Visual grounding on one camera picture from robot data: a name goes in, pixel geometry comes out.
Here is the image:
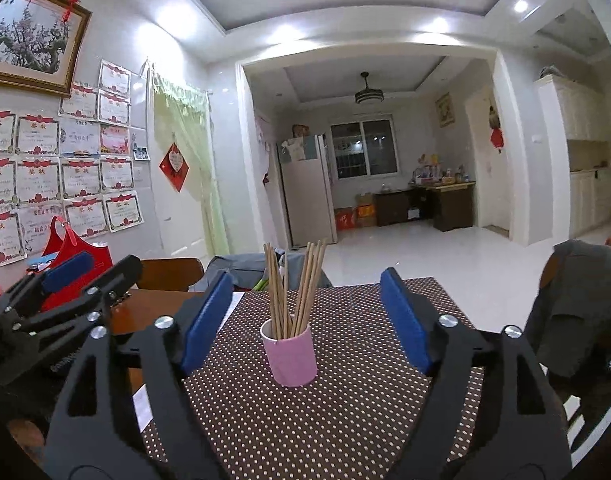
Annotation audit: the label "white panelled room door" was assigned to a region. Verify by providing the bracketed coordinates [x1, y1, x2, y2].
[464, 87, 511, 238]

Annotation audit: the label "light green curtain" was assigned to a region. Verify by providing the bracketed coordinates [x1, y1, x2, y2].
[152, 71, 231, 256]

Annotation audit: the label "pink cup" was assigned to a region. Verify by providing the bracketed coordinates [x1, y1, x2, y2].
[260, 317, 318, 387]

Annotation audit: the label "white door behind curtain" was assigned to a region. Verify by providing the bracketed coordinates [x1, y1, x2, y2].
[146, 60, 209, 261]

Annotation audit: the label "wall of award certificates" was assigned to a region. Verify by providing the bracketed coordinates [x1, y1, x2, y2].
[0, 59, 145, 271]

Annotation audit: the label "framed blossom tree painting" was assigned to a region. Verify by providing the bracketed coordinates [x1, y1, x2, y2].
[0, 0, 93, 98]

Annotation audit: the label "dark wooden desk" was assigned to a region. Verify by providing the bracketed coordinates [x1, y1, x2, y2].
[413, 181, 477, 232]

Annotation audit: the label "dark low cabinet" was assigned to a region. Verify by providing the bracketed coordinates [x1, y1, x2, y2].
[374, 190, 416, 227]

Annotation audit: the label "brown wooden chair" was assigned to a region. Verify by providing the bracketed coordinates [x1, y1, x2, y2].
[136, 257, 205, 292]

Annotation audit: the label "grey jacket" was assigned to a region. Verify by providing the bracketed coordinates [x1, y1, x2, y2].
[188, 252, 333, 293]

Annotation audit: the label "bundle of wooden chopsticks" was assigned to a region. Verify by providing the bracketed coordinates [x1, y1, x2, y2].
[263, 238, 329, 341]

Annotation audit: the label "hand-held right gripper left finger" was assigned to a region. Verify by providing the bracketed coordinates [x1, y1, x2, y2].
[43, 271, 235, 480]

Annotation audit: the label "small framed wall picture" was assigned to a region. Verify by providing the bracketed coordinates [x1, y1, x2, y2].
[434, 92, 455, 127]

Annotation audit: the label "brown polka dot tablecloth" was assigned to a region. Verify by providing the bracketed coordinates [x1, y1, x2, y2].
[140, 276, 486, 480]

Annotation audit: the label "round ceiling fan lamp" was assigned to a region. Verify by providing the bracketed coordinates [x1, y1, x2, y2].
[354, 72, 385, 106]

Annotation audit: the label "silver refrigerator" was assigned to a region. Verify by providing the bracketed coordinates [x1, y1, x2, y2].
[277, 133, 335, 249]

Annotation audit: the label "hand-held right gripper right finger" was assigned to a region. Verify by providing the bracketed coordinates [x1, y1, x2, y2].
[379, 267, 572, 480]

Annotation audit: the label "barred window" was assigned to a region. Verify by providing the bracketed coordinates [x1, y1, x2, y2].
[330, 120, 399, 180]

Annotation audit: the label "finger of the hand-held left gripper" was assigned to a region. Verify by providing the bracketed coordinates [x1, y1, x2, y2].
[16, 255, 144, 356]
[0, 251, 95, 331]

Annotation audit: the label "red diamond door decoration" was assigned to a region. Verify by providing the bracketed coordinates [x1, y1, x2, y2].
[159, 142, 186, 192]

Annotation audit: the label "white paper sheet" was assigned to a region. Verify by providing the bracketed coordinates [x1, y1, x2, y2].
[133, 290, 246, 433]

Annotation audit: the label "tall white cabinet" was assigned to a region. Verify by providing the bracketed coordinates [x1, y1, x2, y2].
[534, 75, 611, 238]

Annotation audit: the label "dark jacket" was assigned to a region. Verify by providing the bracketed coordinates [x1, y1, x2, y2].
[523, 239, 611, 456]

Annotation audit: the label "red felt bag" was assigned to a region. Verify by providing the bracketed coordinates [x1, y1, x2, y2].
[36, 216, 114, 311]

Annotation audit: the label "bottles and boxes on desk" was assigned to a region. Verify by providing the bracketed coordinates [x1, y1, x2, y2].
[415, 154, 471, 186]

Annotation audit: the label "red hanging door ornament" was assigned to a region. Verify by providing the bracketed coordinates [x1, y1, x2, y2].
[488, 106, 505, 153]

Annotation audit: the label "wooden chair with jacket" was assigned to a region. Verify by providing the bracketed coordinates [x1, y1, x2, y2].
[538, 252, 559, 291]

